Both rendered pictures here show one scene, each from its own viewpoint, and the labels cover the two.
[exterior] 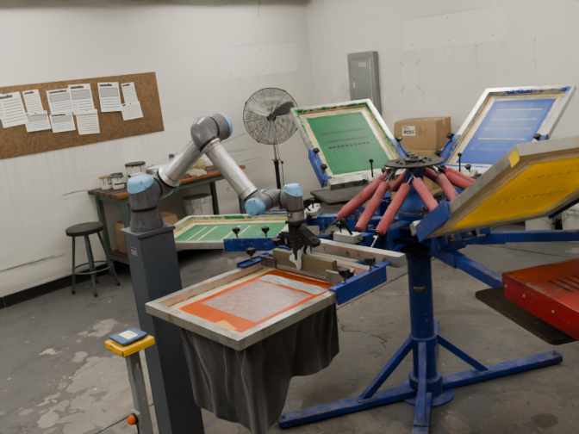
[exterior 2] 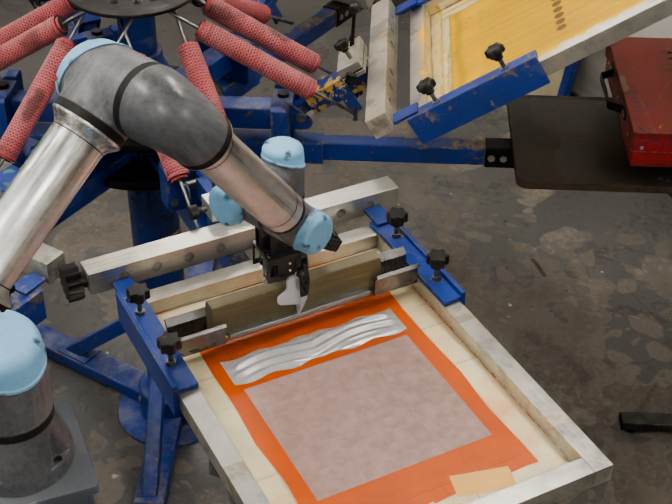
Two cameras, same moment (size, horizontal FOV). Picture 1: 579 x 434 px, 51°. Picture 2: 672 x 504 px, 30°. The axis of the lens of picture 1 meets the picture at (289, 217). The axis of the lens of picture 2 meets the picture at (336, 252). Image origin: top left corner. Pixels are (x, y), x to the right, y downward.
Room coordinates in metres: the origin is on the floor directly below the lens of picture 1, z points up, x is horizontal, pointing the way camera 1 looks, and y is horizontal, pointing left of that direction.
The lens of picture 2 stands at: (1.87, 1.75, 2.52)
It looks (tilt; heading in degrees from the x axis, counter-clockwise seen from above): 37 degrees down; 285
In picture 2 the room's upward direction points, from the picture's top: 1 degrees clockwise
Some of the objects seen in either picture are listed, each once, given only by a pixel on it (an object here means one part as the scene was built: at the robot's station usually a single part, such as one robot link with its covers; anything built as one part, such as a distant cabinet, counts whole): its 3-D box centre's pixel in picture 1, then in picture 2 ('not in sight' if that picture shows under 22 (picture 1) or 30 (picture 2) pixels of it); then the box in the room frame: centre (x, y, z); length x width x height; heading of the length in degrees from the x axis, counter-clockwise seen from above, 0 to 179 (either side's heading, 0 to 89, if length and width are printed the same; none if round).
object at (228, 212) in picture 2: (270, 198); (249, 198); (2.48, 0.07, 1.30); 0.11 x 0.11 x 0.08; 63
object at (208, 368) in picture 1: (218, 372); not in sight; (2.09, 0.33, 0.74); 0.45 x 0.03 x 0.43; 43
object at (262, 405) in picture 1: (300, 362); not in sight; (2.10, 0.02, 0.74); 0.46 x 0.04 x 0.42; 133
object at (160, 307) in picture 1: (267, 290); (348, 382); (2.29, 0.12, 0.97); 0.79 x 0.58 x 0.04; 133
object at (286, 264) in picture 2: (296, 233); (281, 244); (2.46, -0.02, 1.15); 0.09 x 0.08 x 0.12; 43
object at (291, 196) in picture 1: (293, 197); (282, 171); (2.45, -0.02, 1.31); 0.09 x 0.08 x 0.11; 63
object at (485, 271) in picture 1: (489, 275); (422, 147); (2.35, -0.80, 0.91); 1.34 x 0.40 x 0.08; 13
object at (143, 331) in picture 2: (265, 261); (156, 348); (2.66, 0.13, 0.97); 0.30 x 0.05 x 0.07; 133
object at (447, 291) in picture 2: (358, 283); (415, 267); (2.25, -0.25, 0.97); 0.30 x 0.05 x 0.07; 133
